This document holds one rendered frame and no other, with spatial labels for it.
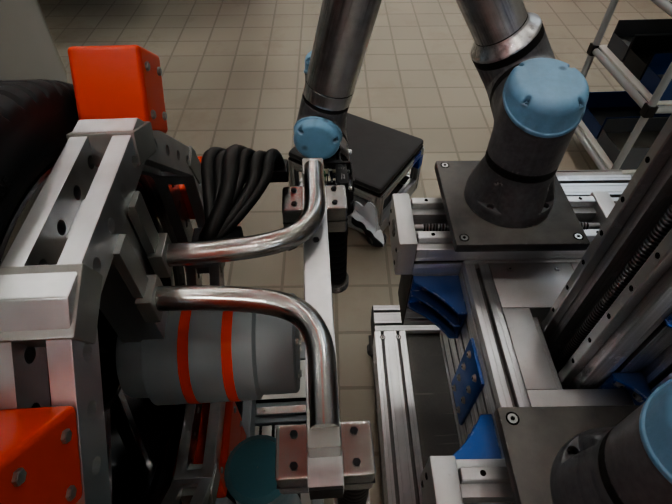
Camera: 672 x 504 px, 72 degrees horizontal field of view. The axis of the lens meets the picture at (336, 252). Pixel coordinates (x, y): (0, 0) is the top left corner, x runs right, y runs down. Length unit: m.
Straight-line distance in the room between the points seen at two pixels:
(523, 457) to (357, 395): 0.94
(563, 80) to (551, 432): 0.48
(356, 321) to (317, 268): 1.13
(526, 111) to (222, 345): 0.52
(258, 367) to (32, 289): 0.27
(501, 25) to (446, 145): 1.62
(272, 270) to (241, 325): 1.24
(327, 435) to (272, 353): 0.18
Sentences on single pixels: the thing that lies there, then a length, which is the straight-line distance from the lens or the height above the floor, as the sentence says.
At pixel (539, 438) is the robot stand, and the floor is 0.82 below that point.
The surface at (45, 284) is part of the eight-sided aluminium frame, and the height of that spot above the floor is 1.12.
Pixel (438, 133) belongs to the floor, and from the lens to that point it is 2.49.
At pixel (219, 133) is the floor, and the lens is 2.51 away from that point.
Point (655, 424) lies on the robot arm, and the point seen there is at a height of 1.01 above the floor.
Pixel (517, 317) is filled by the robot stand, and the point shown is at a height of 0.73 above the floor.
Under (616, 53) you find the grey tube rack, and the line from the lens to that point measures 2.37.
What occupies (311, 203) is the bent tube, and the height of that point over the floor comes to 1.01.
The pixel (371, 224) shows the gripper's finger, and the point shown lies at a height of 0.84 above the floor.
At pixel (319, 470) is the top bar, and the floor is 0.98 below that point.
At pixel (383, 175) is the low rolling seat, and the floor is 0.34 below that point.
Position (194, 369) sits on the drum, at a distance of 0.58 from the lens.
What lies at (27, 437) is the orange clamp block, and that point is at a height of 1.10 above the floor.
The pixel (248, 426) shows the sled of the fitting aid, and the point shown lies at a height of 0.17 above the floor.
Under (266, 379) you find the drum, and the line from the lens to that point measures 0.58.
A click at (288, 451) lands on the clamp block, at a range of 0.46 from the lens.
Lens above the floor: 1.39
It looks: 49 degrees down
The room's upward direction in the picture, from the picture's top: straight up
